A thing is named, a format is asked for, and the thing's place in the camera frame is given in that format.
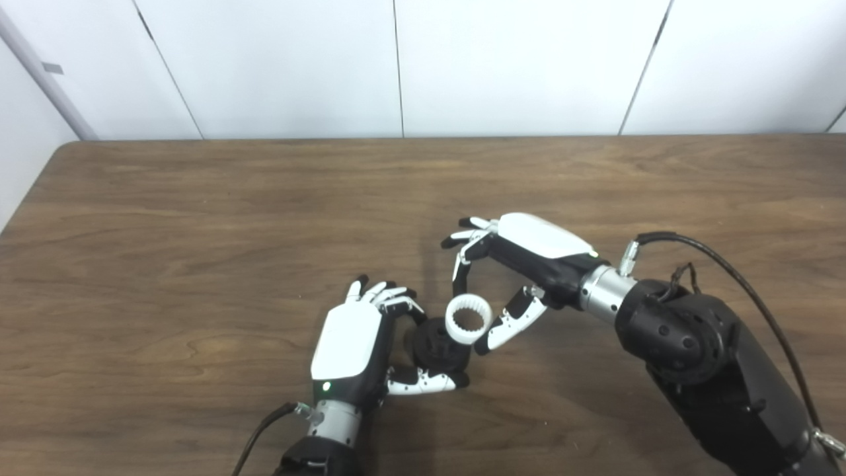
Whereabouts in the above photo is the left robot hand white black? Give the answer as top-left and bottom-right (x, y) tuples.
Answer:
(310, 274), (471, 405)

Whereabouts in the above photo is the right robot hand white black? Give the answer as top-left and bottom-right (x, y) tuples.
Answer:
(441, 212), (599, 356)

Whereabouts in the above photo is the round black part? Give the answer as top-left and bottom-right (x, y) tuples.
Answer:
(410, 317), (474, 377)

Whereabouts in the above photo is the white ring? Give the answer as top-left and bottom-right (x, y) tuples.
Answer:
(444, 295), (494, 346)

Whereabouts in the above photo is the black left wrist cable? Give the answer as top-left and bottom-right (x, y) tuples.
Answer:
(231, 401), (326, 476)

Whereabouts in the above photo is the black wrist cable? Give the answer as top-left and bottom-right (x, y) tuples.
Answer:
(231, 401), (326, 476)
(617, 231), (846, 458)

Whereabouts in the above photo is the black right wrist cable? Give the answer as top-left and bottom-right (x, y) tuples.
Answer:
(617, 231), (846, 458)

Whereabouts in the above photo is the grey wall corner post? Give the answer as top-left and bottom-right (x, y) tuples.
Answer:
(0, 5), (100, 141)

